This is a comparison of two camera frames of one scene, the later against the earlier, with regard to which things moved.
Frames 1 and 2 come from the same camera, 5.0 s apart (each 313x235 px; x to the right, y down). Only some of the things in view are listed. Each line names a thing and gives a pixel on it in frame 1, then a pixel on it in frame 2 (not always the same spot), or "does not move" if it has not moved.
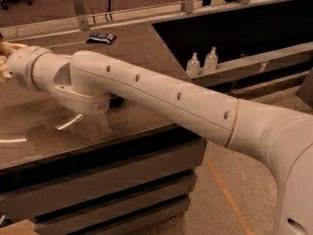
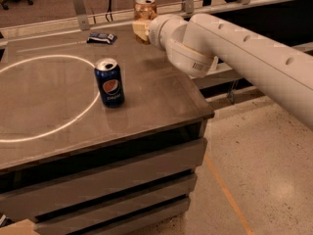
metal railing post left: (80, 9) does not move
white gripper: (22, 68) -> (156, 31)
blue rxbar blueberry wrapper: (101, 38) does not move
